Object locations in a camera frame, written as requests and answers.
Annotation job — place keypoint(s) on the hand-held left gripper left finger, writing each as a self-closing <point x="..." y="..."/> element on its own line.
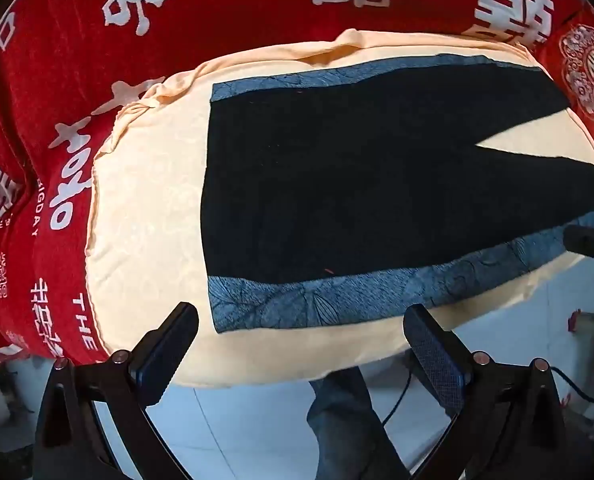
<point x="162" y="360"/>

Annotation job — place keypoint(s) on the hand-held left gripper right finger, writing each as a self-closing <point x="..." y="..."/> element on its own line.
<point x="434" y="355"/>

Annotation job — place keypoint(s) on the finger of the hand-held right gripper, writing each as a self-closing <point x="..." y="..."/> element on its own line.
<point x="589" y="242"/>

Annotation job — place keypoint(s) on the black pants with blue stripes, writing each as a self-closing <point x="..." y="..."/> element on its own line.
<point x="337" y="180"/>

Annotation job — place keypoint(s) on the person's leg in jeans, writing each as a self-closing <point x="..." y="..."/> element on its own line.
<point x="347" y="425"/>

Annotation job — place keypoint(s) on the cream cushion cover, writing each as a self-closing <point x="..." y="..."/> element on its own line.
<point x="147" y="200"/>

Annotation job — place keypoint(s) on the red embroidered pillow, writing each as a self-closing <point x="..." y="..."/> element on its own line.
<point x="589" y="65"/>

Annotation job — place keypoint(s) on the red printed blanket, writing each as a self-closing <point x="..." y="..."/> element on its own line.
<point x="227" y="5"/>

